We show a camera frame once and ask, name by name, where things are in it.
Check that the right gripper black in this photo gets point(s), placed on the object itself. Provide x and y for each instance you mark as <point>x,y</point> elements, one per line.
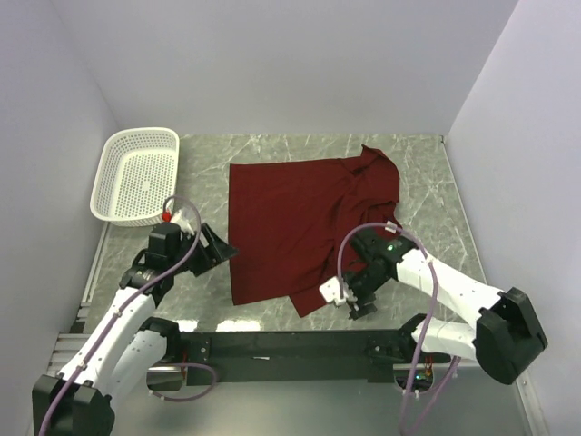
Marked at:
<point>360,293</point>

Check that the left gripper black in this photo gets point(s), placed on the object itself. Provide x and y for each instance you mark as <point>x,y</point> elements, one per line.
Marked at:
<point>205,253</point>

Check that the dark red t-shirt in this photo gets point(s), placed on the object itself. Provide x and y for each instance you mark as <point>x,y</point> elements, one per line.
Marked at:
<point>288,221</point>

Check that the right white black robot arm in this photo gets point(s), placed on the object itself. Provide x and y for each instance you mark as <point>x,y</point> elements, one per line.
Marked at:
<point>466,318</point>

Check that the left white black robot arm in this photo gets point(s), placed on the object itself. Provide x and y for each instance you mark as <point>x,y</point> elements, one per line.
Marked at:
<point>129,340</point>

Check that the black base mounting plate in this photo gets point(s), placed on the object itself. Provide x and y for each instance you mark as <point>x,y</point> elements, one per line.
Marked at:
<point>368,355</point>

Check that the white perforated plastic basket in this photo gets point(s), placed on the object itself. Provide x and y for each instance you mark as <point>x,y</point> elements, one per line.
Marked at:
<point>137,171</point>

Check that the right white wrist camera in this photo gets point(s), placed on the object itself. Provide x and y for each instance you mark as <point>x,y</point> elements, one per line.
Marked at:
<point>335,292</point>

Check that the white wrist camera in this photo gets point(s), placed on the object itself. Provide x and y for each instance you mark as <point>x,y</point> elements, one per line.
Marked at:
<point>184,218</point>
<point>335,292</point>

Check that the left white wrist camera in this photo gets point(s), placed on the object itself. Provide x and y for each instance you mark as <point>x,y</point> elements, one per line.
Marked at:
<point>184,218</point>

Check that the aluminium extrusion rail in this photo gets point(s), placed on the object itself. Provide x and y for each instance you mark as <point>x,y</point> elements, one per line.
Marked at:
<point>67,345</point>

